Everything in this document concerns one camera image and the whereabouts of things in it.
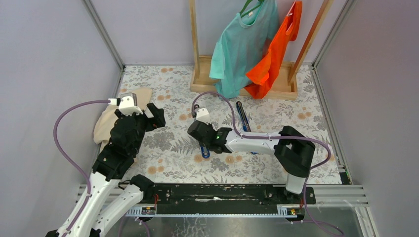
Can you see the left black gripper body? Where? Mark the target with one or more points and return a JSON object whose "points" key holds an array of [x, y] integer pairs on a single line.
{"points": [[142, 120]]}

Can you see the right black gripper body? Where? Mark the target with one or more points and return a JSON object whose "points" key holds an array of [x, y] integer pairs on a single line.
{"points": [[208, 126]]}

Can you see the blue stapler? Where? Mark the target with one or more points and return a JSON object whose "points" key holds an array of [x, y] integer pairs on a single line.
{"points": [[243, 117], [204, 151]]}

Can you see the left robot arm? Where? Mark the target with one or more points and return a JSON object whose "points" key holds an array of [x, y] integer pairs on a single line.
{"points": [[88, 218]]}

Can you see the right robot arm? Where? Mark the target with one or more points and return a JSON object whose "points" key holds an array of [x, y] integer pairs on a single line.
{"points": [[292, 150]]}

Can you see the beige cloth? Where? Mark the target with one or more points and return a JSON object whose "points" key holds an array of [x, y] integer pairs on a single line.
{"points": [[105, 123]]}

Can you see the floral table mat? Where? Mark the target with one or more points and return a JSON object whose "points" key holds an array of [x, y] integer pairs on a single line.
{"points": [[169, 154]]}

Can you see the orange t-shirt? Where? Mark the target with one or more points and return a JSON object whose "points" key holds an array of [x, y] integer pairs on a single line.
{"points": [[264, 74]]}

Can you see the wooden clothes rack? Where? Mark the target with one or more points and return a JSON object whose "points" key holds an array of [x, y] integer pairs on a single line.
{"points": [[284, 87]]}

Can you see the teal t-shirt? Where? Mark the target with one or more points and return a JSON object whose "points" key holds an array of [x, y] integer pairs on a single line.
{"points": [[241, 46]]}

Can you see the green hanger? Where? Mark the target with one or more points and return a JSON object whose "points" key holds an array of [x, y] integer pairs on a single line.
{"points": [[247, 8]]}

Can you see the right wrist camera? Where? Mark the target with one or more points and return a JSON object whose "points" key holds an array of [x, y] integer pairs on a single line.
{"points": [[202, 115]]}

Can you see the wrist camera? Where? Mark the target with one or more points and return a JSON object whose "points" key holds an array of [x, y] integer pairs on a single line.
{"points": [[127, 104], [202, 115]]}

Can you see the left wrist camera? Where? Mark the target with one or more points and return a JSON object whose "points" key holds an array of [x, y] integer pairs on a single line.
{"points": [[127, 104]]}

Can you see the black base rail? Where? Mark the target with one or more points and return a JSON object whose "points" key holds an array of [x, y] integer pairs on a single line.
{"points": [[222, 199]]}

